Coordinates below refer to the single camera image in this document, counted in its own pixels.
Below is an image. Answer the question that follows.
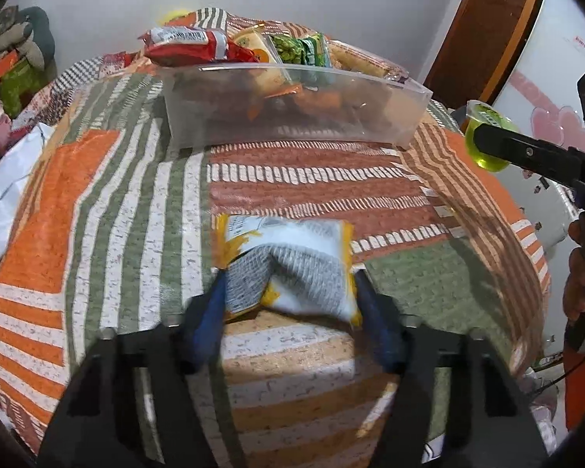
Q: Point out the grey stuffed toy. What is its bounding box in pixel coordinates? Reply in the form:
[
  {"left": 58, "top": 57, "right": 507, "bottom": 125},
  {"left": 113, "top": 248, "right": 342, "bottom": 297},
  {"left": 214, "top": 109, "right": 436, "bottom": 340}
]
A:
[{"left": 0, "top": 6, "right": 57, "bottom": 69}]

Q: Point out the green box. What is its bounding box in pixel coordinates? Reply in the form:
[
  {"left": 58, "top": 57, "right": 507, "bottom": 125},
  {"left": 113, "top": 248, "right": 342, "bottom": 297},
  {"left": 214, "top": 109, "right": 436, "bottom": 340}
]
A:
[{"left": 0, "top": 61, "right": 52, "bottom": 118}]

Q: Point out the wooden door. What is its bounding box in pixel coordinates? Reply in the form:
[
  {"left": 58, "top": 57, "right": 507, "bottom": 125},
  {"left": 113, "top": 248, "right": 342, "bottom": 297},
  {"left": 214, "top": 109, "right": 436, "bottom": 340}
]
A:
[{"left": 423, "top": 0, "right": 549, "bottom": 110}]

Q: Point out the clear plastic container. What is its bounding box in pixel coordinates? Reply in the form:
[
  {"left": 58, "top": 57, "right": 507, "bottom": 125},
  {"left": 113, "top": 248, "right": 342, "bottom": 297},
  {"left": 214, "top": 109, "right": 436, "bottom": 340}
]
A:
[{"left": 153, "top": 61, "right": 434, "bottom": 152}]

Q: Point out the person's right hand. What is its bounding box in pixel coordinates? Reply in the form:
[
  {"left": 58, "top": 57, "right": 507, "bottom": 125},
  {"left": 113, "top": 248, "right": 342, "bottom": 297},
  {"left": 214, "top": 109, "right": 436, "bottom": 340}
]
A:
[{"left": 563, "top": 214, "right": 585, "bottom": 323}]

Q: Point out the patchwork tablecloth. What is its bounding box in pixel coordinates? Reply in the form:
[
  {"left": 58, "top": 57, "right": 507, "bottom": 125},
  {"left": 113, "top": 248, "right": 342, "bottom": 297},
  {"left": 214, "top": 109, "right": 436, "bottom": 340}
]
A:
[{"left": 0, "top": 7, "right": 551, "bottom": 468}]

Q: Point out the orange box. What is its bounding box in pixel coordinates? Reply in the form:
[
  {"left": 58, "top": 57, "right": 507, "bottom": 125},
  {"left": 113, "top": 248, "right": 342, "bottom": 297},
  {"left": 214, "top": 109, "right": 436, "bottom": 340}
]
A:
[{"left": 0, "top": 51, "right": 30, "bottom": 96}]

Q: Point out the yellow white snack packet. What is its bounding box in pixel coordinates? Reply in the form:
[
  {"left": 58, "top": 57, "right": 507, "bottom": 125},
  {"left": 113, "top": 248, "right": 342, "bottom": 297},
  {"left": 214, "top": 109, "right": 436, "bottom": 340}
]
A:
[{"left": 213, "top": 213, "right": 364, "bottom": 327}]

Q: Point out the yellow orange cracker pack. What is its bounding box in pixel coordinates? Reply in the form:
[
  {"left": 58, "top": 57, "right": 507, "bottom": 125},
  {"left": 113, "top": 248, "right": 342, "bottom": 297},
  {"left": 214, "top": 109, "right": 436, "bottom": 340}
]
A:
[{"left": 229, "top": 27, "right": 293, "bottom": 96}]

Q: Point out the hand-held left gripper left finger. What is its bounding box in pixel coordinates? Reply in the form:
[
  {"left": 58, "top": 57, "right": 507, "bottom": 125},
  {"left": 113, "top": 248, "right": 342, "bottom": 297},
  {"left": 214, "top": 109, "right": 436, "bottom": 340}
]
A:
[{"left": 38, "top": 273, "right": 232, "bottom": 468}]

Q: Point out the red snack packet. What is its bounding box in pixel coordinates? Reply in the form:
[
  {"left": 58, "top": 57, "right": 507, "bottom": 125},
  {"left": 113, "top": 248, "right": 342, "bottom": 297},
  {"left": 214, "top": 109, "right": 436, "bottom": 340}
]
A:
[{"left": 139, "top": 27, "right": 230, "bottom": 66}]

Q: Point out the yellow object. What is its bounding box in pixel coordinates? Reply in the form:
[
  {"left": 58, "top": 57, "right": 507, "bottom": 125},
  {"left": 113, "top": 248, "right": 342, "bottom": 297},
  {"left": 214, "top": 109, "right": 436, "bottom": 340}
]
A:
[{"left": 158, "top": 7, "right": 196, "bottom": 27}]

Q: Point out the green snack packet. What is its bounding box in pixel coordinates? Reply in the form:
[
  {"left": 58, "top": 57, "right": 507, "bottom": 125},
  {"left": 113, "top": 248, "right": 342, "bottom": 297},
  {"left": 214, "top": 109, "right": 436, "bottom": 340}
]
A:
[
  {"left": 300, "top": 32, "right": 332, "bottom": 70},
  {"left": 268, "top": 33, "right": 307, "bottom": 65}
]

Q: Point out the white refrigerator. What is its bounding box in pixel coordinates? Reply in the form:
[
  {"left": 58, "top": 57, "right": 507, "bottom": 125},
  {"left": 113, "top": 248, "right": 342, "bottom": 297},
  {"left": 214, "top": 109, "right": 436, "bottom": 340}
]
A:
[{"left": 443, "top": 0, "right": 585, "bottom": 376}]

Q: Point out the white plastic bag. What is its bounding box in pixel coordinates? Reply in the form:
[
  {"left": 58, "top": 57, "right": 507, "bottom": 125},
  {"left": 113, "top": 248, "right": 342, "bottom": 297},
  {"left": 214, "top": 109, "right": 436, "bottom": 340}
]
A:
[{"left": 0, "top": 124, "right": 54, "bottom": 274}]

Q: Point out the green jelly cup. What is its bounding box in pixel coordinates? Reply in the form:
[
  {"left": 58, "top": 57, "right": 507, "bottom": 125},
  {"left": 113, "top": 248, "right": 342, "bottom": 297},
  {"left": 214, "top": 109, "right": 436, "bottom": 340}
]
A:
[{"left": 464, "top": 100, "right": 520, "bottom": 174}]

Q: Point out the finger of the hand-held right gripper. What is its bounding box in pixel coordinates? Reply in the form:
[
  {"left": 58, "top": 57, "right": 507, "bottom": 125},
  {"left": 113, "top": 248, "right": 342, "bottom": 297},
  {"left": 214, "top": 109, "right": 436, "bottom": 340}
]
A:
[{"left": 473, "top": 124, "right": 585, "bottom": 191}]

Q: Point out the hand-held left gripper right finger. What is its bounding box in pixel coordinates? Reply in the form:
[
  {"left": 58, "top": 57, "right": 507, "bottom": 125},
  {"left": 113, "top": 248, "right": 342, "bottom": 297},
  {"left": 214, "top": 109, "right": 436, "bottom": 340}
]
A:
[{"left": 352, "top": 267, "right": 549, "bottom": 468}]

